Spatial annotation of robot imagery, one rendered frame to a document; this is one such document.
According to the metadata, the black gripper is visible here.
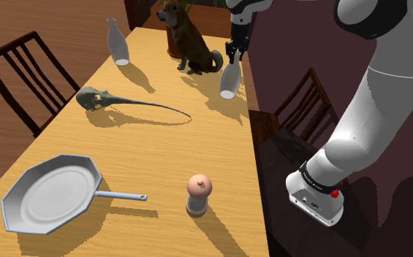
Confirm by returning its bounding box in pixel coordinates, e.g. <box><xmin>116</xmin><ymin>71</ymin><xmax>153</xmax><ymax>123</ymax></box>
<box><xmin>225</xmin><ymin>22</ymin><xmax>251</xmax><ymax>65</ymax></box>

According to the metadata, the white bottle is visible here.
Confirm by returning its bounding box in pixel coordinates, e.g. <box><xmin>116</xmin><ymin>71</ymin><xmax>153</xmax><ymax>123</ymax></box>
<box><xmin>106</xmin><ymin>18</ymin><xmax>131</xmax><ymax>66</ymax></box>
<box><xmin>219</xmin><ymin>50</ymin><xmax>243</xmax><ymax>100</ymax></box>

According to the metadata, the brown dog figure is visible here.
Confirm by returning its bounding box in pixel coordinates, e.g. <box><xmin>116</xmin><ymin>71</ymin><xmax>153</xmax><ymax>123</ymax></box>
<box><xmin>156</xmin><ymin>0</ymin><xmax>224</xmax><ymax>76</ymax></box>

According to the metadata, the dark wooden chair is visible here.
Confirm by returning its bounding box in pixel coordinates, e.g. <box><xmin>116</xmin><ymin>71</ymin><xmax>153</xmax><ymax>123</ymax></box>
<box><xmin>0</xmin><ymin>31</ymin><xmax>82</xmax><ymax>139</ymax></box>
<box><xmin>249</xmin><ymin>66</ymin><xmax>340</xmax><ymax>147</ymax></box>

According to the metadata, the wooden dining table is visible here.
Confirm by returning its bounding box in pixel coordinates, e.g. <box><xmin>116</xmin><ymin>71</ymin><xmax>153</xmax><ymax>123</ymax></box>
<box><xmin>0</xmin><ymin>26</ymin><xmax>270</xmax><ymax>257</ymax></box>

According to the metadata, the grey long-beaked bird skull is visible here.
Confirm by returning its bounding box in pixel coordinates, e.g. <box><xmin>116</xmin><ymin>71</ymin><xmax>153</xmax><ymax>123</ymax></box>
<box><xmin>75</xmin><ymin>86</ymin><xmax>192</xmax><ymax>120</ymax></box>

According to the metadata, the pink pepper mill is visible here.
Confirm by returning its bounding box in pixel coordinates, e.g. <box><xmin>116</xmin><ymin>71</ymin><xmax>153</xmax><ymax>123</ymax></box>
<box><xmin>186</xmin><ymin>174</ymin><xmax>213</xmax><ymax>219</ymax></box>

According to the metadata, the dark robot stand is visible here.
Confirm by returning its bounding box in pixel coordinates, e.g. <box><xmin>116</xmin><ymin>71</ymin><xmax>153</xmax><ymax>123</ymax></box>
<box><xmin>257</xmin><ymin>126</ymin><xmax>373</xmax><ymax>257</ymax></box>

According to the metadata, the grey octagonal frying pan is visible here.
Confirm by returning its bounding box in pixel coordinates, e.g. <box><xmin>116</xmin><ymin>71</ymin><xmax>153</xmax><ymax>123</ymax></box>
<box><xmin>0</xmin><ymin>153</ymin><xmax>148</xmax><ymax>236</ymax></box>

